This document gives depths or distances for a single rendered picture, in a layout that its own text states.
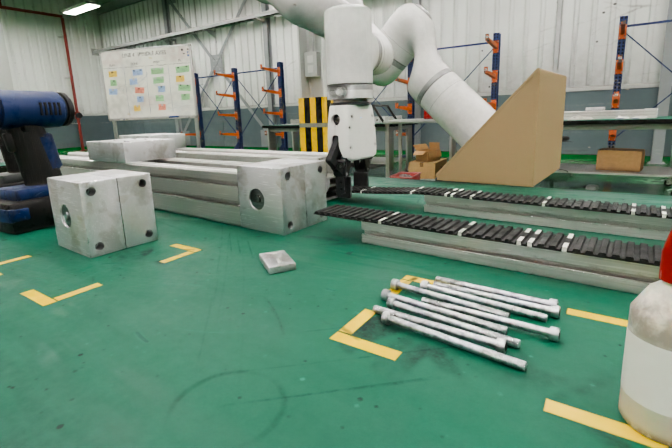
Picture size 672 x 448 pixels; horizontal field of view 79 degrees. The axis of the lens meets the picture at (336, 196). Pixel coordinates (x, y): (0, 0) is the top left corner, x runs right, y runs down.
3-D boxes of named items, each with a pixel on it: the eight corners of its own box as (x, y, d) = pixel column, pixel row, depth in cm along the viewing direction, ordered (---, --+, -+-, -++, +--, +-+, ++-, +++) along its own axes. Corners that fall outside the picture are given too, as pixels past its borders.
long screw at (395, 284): (389, 290, 38) (389, 280, 38) (395, 286, 39) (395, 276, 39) (506, 325, 32) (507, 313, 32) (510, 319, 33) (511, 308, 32)
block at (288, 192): (336, 216, 67) (334, 158, 65) (284, 236, 57) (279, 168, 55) (295, 210, 72) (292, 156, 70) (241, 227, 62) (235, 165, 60)
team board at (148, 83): (107, 185, 612) (87, 49, 573) (131, 180, 659) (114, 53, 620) (196, 186, 575) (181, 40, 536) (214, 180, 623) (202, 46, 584)
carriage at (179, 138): (187, 156, 118) (184, 132, 116) (151, 161, 109) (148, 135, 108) (157, 154, 127) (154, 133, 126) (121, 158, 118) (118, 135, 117)
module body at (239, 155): (349, 193, 85) (347, 153, 83) (319, 203, 77) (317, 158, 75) (146, 172, 132) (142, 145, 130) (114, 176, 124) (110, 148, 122)
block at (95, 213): (174, 235, 59) (166, 170, 57) (90, 258, 50) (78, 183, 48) (138, 225, 65) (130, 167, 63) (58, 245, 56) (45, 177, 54)
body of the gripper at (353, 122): (351, 95, 68) (353, 162, 71) (382, 96, 76) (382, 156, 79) (316, 98, 73) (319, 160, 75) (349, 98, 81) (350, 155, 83)
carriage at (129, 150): (178, 169, 88) (174, 138, 87) (127, 177, 79) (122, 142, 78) (139, 166, 98) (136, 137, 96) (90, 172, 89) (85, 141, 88)
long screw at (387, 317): (380, 324, 32) (380, 313, 32) (386, 319, 33) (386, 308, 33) (522, 377, 26) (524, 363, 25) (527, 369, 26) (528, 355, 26)
